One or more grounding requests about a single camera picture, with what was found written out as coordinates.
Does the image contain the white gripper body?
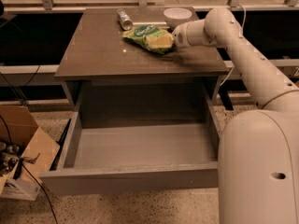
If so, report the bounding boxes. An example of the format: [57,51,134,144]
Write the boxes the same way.
[172,23,190,48]

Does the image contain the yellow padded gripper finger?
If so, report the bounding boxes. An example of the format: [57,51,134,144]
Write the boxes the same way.
[148,34,174,49]

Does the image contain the green rice chip bag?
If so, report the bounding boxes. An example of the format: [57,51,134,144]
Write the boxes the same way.
[122,24,175,54]

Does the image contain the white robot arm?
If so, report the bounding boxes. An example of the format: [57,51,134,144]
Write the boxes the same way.
[173,7,299,224]

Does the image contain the brown drawer cabinet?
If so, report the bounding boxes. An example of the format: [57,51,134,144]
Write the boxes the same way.
[55,8,227,128]

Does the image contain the open grey top drawer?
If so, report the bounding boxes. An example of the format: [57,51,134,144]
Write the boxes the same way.
[39,81,222,197]

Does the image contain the white ceramic bowl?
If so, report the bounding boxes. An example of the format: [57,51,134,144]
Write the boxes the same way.
[164,7,192,29]

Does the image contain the silver drink can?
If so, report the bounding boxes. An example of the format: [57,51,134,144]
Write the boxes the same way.
[117,9,133,31]

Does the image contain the brown cardboard box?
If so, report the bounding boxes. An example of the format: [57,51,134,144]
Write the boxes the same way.
[0,105,60,201]

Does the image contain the metal parts in box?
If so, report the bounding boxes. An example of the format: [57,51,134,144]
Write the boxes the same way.
[0,142,21,176]

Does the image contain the white hanging cable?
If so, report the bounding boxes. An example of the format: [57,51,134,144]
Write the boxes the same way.
[219,3,247,88]

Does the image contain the black cable on floor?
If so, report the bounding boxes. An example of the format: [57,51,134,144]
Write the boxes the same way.
[0,114,59,224]

